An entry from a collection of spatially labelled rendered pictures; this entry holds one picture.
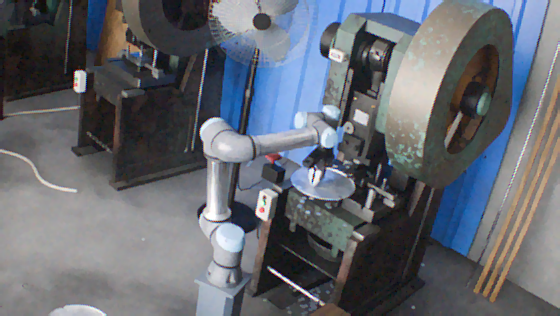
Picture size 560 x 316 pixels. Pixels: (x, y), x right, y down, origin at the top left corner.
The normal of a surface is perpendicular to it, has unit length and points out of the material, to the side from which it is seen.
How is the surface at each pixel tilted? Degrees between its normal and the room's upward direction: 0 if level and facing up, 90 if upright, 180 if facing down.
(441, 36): 50
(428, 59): 64
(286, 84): 90
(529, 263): 90
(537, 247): 90
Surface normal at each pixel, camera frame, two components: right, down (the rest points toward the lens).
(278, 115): -0.66, 0.21
